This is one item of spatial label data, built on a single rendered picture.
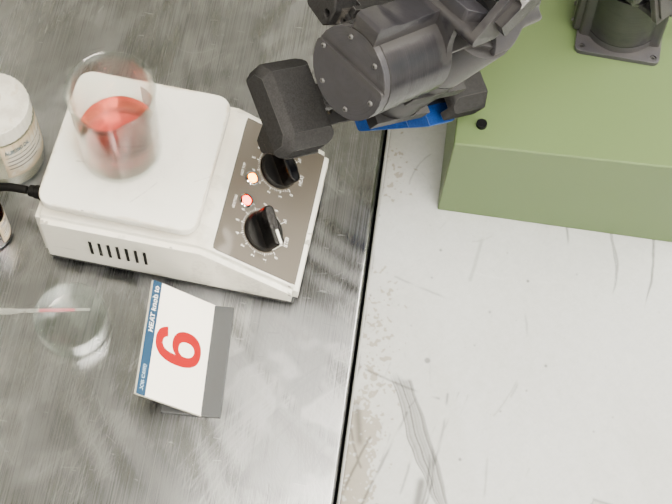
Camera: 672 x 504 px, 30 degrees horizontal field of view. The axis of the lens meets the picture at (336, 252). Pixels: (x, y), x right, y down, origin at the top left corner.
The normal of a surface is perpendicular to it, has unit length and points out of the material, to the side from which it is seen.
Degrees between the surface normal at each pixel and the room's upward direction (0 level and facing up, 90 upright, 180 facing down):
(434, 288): 0
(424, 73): 69
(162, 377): 40
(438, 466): 0
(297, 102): 30
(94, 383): 0
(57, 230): 90
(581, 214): 90
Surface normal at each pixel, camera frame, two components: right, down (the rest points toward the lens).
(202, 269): -0.19, 0.88
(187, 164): 0.05, -0.45
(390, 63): 0.64, -0.01
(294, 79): 0.53, -0.29
